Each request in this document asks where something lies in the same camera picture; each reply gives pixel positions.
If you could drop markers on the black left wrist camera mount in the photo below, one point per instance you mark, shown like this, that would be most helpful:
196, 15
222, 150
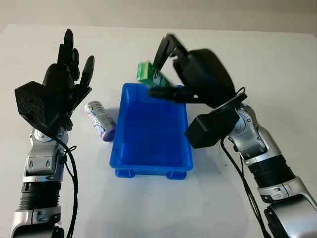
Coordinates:
34, 104

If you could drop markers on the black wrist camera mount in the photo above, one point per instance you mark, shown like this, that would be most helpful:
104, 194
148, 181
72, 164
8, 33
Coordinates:
210, 129
34, 104

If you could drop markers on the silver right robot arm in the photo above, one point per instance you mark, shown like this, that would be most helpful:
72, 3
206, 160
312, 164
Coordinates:
265, 153

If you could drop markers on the blue plastic tray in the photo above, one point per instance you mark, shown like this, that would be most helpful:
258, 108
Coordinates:
151, 134

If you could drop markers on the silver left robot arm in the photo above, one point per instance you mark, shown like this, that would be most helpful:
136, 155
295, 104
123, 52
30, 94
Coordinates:
39, 163

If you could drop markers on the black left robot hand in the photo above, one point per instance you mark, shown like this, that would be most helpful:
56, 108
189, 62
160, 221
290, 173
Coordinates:
62, 81

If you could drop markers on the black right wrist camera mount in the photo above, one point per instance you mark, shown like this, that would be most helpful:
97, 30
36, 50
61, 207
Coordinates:
210, 129

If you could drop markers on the green milk carton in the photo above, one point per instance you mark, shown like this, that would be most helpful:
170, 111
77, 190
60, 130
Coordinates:
146, 73

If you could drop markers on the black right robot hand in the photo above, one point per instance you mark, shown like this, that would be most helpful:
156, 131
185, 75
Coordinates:
205, 77

